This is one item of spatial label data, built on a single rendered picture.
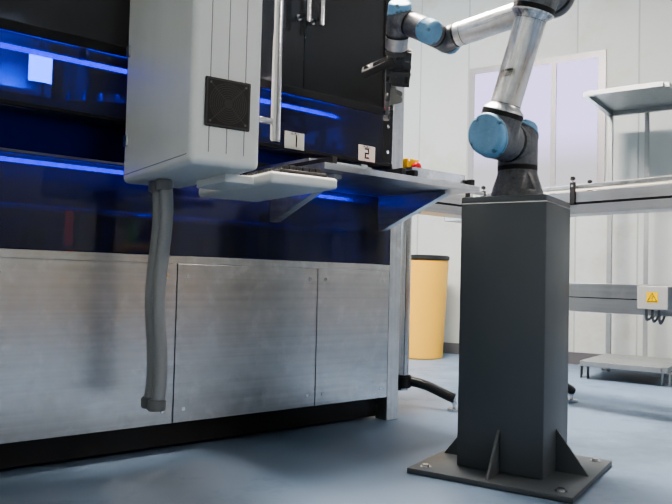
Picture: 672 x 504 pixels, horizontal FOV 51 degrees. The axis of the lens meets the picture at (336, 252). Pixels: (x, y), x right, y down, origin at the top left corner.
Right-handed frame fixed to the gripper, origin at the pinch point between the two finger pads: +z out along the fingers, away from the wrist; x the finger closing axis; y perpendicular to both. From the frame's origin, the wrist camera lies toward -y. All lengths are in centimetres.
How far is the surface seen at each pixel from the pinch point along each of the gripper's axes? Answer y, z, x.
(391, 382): 9, 101, -33
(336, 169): -14.4, 0.2, -44.5
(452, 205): 34, 66, 44
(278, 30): -29, -43, -52
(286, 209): -31.0, 24.0, -30.9
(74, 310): -85, 29, -80
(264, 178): -31, -13, -74
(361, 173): -7.0, 4.1, -39.3
